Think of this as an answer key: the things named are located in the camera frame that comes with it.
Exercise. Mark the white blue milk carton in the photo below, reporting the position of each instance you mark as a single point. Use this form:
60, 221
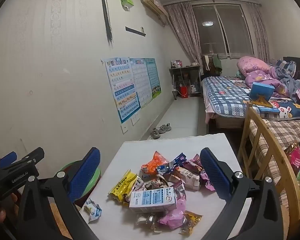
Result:
152, 198

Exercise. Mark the black horizontal wall bar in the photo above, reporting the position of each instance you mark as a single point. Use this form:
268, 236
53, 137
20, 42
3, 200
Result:
135, 31

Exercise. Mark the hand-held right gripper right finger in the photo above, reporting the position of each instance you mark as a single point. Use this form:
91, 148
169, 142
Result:
213, 172

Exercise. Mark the beige air conditioner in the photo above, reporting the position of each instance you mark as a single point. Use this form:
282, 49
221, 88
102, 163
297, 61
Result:
152, 3

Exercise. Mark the bed with patterned quilt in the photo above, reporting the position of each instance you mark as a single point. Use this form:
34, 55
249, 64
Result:
222, 92

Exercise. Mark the pink plastic bag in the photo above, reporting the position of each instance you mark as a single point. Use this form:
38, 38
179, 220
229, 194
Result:
175, 215

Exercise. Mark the green blue wall poster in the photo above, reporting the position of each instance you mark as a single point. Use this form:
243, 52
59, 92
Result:
153, 77

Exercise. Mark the yellow triangular frame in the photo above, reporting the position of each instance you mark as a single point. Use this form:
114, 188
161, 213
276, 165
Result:
259, 103

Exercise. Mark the black vertical wall strip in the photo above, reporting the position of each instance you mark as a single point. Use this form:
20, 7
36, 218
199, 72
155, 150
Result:
106, 17

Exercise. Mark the pink bed sheet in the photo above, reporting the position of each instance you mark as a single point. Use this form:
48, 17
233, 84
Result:
210, 113

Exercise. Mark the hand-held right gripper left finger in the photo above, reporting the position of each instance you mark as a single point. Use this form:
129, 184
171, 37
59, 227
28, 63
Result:
86, 172

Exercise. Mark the curtain rod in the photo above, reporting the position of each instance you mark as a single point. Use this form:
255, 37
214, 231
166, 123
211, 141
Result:
212, 2

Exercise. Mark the pink silver snack wrapper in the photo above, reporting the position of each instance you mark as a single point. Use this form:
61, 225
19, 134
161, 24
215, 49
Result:
196, 163

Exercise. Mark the navy cartoon printed blanket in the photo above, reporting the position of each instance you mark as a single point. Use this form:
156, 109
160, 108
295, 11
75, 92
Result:
287, 110

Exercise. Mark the printed paper wrapper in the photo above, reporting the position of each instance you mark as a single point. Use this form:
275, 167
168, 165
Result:
153, 183

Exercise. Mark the blue cookie wrapper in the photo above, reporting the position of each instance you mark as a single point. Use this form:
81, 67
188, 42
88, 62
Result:
176, 158

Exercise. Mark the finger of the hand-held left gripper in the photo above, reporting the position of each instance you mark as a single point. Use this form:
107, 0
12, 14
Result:
31, 156
7, 158

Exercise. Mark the pink duvet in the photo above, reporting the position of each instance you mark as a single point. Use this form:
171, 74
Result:
252, 66

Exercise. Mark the dark clothes chair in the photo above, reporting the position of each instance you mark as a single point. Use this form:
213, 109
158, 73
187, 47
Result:
207, 65

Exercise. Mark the silver foil wrapper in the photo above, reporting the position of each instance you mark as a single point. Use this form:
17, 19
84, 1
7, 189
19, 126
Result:
147, 220

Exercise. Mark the dark shelf with items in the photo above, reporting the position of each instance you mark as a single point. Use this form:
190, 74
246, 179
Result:
185, 68

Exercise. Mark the orange snack wrapper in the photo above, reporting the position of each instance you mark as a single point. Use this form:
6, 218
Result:
155, 163

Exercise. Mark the red bin with green rim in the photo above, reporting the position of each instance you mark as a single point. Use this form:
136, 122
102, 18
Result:
68, 166

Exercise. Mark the pink box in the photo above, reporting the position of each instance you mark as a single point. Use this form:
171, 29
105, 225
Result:
178, 63

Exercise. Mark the yellow snack wrapper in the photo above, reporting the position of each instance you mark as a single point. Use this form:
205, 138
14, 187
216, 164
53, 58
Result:
121, 186

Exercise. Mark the pink patterned curtain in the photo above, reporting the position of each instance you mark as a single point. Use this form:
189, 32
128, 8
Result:
260, 30
185, 30

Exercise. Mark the wooden chair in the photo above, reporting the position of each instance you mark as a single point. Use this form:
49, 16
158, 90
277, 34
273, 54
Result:
272, 152

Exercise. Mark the green garment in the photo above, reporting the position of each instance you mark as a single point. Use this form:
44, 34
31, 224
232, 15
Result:
217, 63

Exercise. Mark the window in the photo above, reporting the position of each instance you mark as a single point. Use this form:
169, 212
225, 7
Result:
222, 25

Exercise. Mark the grey blue clothing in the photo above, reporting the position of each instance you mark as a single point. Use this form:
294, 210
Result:
285, 73

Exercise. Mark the blue bordered wall poster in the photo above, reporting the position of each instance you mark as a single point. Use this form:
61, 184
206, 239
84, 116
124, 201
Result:
120, 87

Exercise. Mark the blue box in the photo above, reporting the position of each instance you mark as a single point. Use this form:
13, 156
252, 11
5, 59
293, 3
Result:
261, 91

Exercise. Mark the white double wall socket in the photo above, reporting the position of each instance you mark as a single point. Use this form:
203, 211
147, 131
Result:
135, 119

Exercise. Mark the red bucket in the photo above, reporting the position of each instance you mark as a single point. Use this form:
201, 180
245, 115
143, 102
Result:
183, 92

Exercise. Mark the brown plaid bedsheet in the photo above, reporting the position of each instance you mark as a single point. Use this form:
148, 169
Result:
277, 132

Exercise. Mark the small white blue wrapper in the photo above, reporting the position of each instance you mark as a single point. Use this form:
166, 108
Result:
92, 210

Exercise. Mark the brown gold snack wrapper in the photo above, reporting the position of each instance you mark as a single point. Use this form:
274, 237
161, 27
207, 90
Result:
191, 221

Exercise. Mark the red snack bag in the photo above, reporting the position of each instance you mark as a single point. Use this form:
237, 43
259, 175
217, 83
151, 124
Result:
294, 160

